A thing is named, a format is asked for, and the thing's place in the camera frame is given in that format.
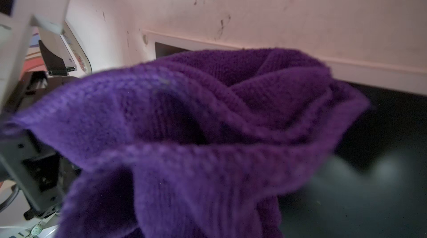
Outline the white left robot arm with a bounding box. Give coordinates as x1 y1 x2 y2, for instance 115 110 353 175
1 0 79 220

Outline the white drawing tablet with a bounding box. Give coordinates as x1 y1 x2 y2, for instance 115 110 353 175
143 30 427 238

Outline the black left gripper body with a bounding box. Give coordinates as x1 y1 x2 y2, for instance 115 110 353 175
1 71 81 220

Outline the purple microfiber cloth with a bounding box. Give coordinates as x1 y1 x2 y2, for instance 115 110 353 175
1 48 369 238

